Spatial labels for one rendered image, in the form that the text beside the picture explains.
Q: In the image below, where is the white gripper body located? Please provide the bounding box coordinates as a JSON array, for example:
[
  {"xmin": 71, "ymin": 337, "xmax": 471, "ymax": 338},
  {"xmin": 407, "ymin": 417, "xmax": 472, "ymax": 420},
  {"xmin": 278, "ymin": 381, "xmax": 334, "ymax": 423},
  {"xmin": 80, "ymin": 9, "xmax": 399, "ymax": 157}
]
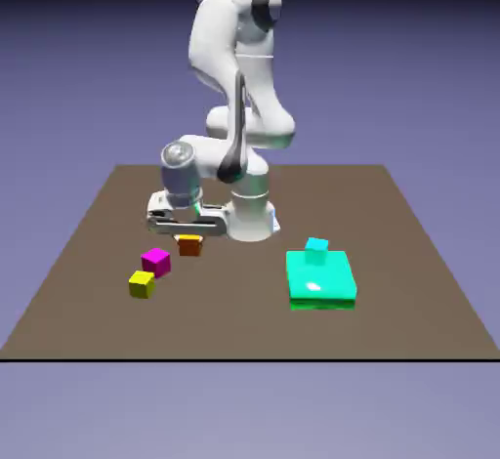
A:
[{"xmin": 146, "ymin": 209, "xmax": 231, "ymax": 239}]

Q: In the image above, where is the small orange cube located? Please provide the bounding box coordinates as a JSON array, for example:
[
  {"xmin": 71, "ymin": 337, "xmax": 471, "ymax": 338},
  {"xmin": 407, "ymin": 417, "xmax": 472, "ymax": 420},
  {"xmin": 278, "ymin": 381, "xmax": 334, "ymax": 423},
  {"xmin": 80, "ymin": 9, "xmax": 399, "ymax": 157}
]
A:
[{"xmin": 174, "ymin": 233, "xmax": 205, "ymax": 258}]

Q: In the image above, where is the small magenta cube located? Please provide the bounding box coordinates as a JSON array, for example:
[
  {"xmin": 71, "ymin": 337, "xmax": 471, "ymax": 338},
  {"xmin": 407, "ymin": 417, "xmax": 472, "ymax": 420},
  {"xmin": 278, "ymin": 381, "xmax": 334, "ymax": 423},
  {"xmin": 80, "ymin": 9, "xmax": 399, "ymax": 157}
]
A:
[{"xmin": 140, "ymin": 247, "xmax": 172, "ymax": 279}]

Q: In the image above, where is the small yellow cube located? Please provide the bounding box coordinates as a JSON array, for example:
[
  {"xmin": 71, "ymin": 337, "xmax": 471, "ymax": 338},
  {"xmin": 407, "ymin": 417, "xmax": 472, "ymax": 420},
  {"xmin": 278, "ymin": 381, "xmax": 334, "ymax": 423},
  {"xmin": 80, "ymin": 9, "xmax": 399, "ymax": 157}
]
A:
[{"xmin": 127, "ymin": 270, "xmax": 156, "ymax": 300}]

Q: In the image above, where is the small cyan cube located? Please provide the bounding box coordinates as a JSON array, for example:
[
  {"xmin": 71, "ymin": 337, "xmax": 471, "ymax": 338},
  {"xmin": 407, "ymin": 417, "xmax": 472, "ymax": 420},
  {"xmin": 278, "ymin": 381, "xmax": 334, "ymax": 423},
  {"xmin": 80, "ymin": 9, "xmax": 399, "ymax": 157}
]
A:
[{"xmin": 304, "ymin": 236, "xmax": 330, "ymax": 267}]

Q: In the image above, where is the large green box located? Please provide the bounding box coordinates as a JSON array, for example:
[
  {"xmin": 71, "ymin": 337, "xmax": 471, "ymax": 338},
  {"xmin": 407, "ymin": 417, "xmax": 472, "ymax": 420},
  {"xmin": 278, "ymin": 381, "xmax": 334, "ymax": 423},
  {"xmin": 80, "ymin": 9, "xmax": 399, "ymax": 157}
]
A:
[{"xmin": 285, "ymin": 249, "xmax": 358, "ymax": 312}]

